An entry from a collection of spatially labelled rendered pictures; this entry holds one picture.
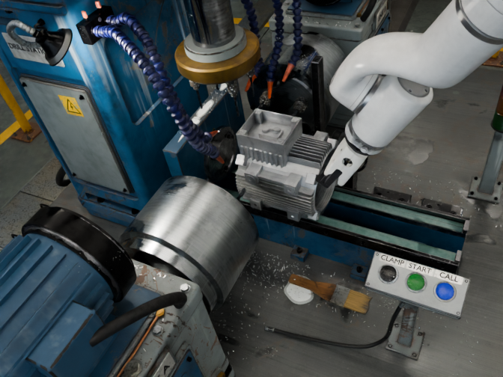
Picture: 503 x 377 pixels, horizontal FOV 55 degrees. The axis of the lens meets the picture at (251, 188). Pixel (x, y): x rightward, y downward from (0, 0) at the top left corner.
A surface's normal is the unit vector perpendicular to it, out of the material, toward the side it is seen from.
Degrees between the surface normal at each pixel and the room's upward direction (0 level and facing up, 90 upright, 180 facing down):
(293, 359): 0
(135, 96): 90
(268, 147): 90
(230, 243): 62
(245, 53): 0
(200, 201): 17
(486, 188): 90
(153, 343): 0
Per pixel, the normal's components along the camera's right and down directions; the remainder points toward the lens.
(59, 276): 0.47, -0.36
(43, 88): -0.44, 0.69
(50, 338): -0.13, -0.69
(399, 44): -0.41, -0.62
